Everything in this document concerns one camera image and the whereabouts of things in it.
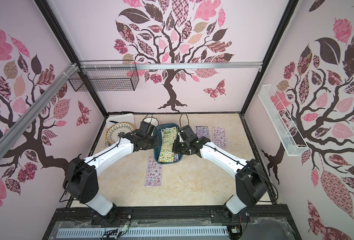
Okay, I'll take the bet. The dark purple sticker sheet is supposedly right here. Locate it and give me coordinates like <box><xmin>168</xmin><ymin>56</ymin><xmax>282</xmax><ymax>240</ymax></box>
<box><xmin>196</xmin><ymin>126</ymin><xmax>210</xmax><ymax>144</ymax></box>

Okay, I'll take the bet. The lilac 3D animal sticker sheet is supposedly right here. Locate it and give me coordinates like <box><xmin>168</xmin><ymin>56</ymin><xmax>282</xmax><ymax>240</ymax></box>
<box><xmin>213</xmin><ymin>128</ymin><xmax>227</xmax><ymax>149</ymax></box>

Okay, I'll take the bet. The green animal sticker sheet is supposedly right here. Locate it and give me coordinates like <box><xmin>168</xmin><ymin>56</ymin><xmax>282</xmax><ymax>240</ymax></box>
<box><xmin>158</xmin><ymin>127</ymin><xmax>179</xmax><ymax>163</ymax></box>

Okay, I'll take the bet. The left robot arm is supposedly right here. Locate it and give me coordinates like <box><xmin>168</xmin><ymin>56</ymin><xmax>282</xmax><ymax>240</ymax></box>
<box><xmin>63</xmin><ymin>121</ymin><xmax>159</xmax><ymax>221</ymax></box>

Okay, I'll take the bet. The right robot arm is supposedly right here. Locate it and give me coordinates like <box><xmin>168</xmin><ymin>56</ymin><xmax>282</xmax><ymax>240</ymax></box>
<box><xmin>173</xmin><ymin>126</ymin><xmax>269</xmax><ymax>216</ymax></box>

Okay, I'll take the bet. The white scalloped bowl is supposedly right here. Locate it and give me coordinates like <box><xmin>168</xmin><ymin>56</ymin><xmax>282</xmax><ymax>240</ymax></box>
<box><xmin>143</xmin><ymin>116</ymin><xmax>159</xmax><ymax>127</ymax></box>

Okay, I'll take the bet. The patterned yellow rim plate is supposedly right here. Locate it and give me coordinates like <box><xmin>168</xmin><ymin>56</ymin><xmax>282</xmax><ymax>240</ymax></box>
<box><xmin>106</xmin><ymin>122</ymin><xmax>135</xmax><ymax>144</ymax></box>

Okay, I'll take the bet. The black wire basket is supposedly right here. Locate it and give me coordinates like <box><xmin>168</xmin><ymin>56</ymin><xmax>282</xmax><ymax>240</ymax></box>
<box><xmin>68</xmin><ymin>60</ymin><xmax>140</xmax><ymax>92</ymax></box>

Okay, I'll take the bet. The aluminium rail back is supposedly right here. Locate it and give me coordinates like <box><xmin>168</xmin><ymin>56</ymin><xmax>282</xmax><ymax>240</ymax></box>
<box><xmin>81</xmin><ymin>62</ymin><xmax>263</xmax><ymax>70</ymax></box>

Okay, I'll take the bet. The aluminium rail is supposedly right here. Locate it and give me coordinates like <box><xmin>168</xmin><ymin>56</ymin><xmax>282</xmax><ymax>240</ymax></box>
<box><xmin>0</xmin><ymin>63</ymin><xmax>78</xmax><ymax>160</ymax></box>
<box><xmin>81</xmin><ymin>62</ymin><xmax>263</xmax><ymax>70</ymax></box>

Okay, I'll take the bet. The white wire shelf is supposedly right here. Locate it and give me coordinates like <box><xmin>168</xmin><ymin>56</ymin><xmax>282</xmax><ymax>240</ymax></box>
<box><xmin>258</xmin><ymin>85</ymin><xmax>309</xmax><ymax>157</ymax></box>

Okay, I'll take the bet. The white slotted cable duct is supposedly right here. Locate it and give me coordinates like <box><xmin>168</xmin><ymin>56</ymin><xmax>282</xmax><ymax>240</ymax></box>
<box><xmin>54</xmin><ymin>226</ymin><xmax>229</xmax><ymax>240</ymax></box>

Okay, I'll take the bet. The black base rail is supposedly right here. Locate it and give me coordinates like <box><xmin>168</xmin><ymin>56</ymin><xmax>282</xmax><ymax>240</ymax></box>
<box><xmin>43</xmin><ymin>205</ymin><xmax>302</xmax><ymax>240</ymax></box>

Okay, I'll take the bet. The aluminium rail left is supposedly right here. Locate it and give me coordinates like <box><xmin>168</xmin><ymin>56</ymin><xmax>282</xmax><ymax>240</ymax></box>
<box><xmin>0</xmin><ymin>63</ymin><xmax>78</xmax><ymax>160</ymax></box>

